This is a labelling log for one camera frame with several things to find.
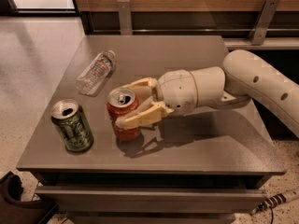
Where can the right metal bracket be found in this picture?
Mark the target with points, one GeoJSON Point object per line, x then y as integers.
{"type": "Point", "coordinates": [258, 32]}

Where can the green soda can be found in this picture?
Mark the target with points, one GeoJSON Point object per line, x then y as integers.
{"type": "Point", "coordinates": [70, 121]}

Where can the clear plastic water bottle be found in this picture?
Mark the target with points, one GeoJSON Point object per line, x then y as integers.
{"type": "Point", "coordinates": [93, 76]}

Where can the left metal bracket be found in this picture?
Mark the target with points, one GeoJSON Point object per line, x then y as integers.
{"type": "Point", "coordinates": [125, 19]}

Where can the red coke can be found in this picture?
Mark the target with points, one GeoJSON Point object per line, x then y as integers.
{"type": "Point", "coordinates": [120, 102]}

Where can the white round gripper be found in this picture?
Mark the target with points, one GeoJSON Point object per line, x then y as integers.
{"type": "Point", "coordinates": [176, 89]}

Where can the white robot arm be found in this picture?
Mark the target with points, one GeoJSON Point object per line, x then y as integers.
{"type": "Point", "coordinates": [243, 76]}

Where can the grey side shelf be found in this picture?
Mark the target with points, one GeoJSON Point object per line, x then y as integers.
{"type": "Point", "coordinates": [270, 43]}

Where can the dark chair corner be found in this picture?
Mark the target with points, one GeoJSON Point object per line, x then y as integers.
{"type": "Point", "coordinates": [15, 211]}

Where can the metal bracket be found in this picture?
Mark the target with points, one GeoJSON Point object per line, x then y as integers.
{"type": "Point", "coordinates": [258, 32]}
{"type": "Point", "coordinates": [125, 19]}

